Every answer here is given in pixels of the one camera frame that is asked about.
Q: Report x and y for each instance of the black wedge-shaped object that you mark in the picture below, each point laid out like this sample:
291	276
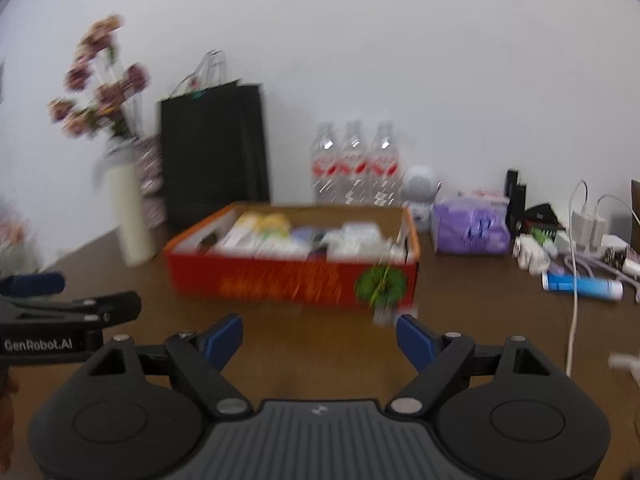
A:
540	212

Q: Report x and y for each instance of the black paper bag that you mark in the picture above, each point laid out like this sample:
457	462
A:
210	160

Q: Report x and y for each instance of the purple tissue pack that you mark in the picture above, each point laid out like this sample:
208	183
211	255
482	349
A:
467	227

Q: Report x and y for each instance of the small green bottle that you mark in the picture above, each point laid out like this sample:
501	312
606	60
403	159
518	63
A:
544	240

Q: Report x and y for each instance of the tall black device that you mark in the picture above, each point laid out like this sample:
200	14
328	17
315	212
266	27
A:
515	200

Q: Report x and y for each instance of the purple fluffy pouch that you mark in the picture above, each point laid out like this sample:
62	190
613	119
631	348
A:
307	236

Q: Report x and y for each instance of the small artificial green plant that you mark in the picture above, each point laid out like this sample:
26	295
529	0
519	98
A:
381	285

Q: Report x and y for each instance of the yellow and white plush toy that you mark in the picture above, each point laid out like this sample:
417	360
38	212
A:
265	225

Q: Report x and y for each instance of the dried pink flowers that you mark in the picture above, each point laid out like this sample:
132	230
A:
112	95

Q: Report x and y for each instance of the white robot-shaped speaker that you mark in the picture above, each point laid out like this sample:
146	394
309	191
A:
420	185

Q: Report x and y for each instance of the white tissue pack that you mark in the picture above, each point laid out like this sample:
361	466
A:
355	240

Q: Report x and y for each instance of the orange cardboard box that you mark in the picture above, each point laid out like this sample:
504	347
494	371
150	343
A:
280	280

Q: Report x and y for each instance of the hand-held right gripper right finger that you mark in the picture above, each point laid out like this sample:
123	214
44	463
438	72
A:
415	342

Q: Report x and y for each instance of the clear water bottle red label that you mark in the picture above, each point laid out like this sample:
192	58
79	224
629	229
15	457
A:
326	170
386	167
356	167

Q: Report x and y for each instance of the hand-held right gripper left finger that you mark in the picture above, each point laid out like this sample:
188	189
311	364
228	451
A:
225	341

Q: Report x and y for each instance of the person's left hand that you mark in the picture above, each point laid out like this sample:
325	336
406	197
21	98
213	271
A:
7	400

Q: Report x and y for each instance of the white charger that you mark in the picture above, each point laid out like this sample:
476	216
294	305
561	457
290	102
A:
589	227

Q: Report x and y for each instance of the blue toothpaste tube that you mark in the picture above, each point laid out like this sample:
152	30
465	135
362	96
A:
585	287

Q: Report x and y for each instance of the pink printed packet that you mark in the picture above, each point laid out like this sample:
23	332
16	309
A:
482	196

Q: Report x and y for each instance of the cream thermos bottle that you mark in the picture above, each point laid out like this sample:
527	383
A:
132	220

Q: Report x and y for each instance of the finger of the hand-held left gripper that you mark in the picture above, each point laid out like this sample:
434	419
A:
32	284
100	310

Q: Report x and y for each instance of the dark key bunch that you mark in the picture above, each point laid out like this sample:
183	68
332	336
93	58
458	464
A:
616	259

